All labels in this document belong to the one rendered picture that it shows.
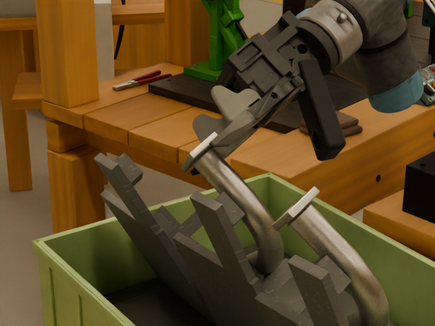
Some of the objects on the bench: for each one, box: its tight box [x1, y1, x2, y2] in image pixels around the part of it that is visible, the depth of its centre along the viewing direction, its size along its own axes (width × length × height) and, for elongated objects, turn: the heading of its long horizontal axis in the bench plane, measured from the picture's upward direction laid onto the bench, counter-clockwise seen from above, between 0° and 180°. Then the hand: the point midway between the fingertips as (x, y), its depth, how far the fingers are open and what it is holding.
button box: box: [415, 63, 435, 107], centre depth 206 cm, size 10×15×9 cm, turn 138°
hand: (210, 160), depth 105 cm, fingers open, 10 cm apart
